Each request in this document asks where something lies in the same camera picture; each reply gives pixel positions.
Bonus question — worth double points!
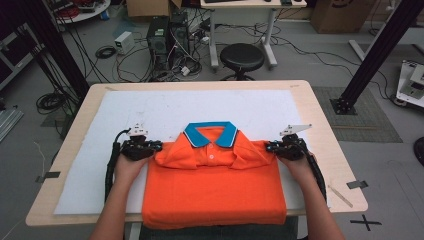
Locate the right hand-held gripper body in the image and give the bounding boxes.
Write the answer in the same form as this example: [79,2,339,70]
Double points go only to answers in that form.
[276,123,313,162]

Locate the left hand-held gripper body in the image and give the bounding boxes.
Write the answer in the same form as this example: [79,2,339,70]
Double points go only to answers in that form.
[121,123,155,162]

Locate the orange polo shirt blue collar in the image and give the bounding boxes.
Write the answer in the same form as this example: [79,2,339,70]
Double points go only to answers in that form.
[141,121,288,231]

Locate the person's right hand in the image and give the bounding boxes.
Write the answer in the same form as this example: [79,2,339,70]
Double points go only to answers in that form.
[277,153,316,184]

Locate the person's left hand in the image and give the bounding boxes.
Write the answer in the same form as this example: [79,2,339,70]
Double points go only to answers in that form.
[114,154,150,186]

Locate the white foam mat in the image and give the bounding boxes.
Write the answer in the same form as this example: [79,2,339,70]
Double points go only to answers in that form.
[53,89,333,216]

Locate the thin wooden stick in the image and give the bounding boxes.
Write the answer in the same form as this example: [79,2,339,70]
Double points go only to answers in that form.
[327,184,354,209]

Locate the grey tape piece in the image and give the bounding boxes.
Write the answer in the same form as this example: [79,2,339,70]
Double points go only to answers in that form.
[35,171,62,184]
[346,179,369,190]

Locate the dark floor mat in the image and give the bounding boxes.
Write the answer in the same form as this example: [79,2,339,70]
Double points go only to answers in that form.
[311,86,404,144]

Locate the black round stool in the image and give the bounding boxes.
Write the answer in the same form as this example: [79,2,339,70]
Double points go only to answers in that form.
[219,42,266,82]

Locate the person's dark pants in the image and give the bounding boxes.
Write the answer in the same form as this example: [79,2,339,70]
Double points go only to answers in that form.
[139,216,299,240]

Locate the black computer tower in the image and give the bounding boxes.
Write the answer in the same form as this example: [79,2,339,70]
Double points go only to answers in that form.
[169,12,192,68]
[146,15,171,73]

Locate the small white box device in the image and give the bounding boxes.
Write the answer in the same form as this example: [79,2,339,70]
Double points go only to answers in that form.
[114,30,135,55]

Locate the small cardboard box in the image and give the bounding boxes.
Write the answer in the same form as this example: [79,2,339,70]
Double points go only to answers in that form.
[125,0,184,18]

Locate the white machine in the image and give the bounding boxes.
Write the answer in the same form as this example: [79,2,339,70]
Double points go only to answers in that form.
[395,59,424,109]

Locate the white desk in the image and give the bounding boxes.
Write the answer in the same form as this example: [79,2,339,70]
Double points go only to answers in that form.
[199,0,308,72]

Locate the round white table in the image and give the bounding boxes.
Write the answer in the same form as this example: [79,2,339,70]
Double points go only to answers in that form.
[49,0,112,24]

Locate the large cardboard box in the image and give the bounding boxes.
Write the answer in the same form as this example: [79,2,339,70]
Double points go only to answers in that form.
[309,0,388,34]

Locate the grey metal rack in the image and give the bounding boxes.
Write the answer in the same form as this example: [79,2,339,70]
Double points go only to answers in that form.
[0,31,44,91]

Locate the tangle of floor cables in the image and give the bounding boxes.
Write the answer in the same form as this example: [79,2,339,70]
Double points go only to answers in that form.
[114,19,205,83]

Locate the small black cable coil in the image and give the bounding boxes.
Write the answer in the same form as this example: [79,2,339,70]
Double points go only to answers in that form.
[95,45,118,60]

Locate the large black cable coil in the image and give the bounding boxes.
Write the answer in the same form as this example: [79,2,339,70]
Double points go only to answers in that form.
[35,91,69,116]

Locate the black aluminium frame post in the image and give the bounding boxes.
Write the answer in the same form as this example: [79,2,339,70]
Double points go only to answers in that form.
[19,0,91,101]
[329,0,424,116]

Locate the silver metal rail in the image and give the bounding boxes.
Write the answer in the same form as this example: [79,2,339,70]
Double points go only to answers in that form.
[0,106,24,143]

